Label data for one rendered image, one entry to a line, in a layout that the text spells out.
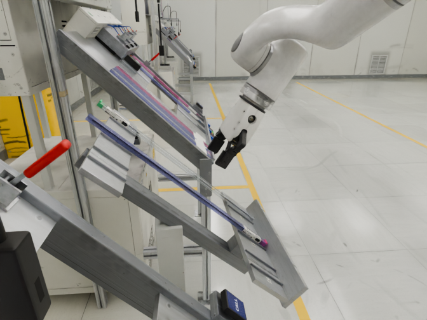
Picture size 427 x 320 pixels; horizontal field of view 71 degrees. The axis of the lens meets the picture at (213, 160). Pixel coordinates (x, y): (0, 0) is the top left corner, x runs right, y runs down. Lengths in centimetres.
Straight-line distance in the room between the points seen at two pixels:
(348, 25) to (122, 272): 54
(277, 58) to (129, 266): 50
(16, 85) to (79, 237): 89
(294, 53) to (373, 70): 847
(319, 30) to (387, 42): 861
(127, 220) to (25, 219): 97
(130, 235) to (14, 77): 75
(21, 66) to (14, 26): 12
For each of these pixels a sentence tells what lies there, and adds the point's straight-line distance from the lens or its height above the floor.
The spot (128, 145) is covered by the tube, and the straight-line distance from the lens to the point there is 62.
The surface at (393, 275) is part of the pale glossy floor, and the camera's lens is 199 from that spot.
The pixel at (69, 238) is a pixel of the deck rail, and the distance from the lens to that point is 45.
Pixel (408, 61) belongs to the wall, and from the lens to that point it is 964.
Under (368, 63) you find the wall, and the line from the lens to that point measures 906.
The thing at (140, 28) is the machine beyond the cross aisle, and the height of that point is 121.
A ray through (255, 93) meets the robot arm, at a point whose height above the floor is 109.
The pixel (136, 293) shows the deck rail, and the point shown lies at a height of 86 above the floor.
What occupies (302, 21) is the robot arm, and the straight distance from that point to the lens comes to 63.
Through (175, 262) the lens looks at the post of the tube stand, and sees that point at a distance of 74.
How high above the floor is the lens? 122
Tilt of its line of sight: 24 degrees down
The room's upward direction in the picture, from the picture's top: straight up
